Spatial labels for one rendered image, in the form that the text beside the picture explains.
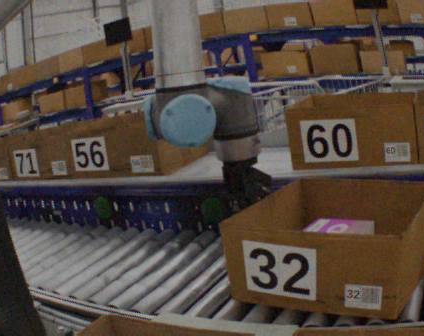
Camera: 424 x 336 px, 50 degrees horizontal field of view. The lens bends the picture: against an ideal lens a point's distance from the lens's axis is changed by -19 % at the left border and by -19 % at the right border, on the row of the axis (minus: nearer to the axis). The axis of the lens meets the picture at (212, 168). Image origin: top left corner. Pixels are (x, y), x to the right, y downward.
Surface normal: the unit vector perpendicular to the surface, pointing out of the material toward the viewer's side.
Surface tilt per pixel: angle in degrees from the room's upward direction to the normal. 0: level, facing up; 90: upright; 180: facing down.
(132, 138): 90
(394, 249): 90
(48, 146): 90
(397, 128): 90
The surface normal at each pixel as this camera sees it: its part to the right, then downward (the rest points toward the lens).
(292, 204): 0.73, 0.03
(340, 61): -0.48, 0.27
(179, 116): 0.24, 0.25
